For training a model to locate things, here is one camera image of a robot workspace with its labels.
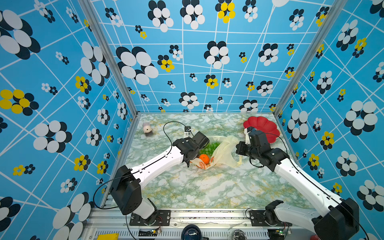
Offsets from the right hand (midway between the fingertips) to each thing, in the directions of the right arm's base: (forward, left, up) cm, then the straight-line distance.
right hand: (236, 145), depth 81 cm
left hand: (0, +25, -1) cm, 25 cm away
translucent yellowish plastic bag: (-3, +5, -4) cm, 7 cm away
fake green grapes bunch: (+5, +14, -12) cm, 20 cm away
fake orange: (-1, +17, -12) cm, 21 cm away
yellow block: (-40, +63, -16) cm, 76 cm away
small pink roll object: (+20, +57, -9) cm, 61 cm away
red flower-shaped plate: (+29, -27, -16) cm, 43 cm away
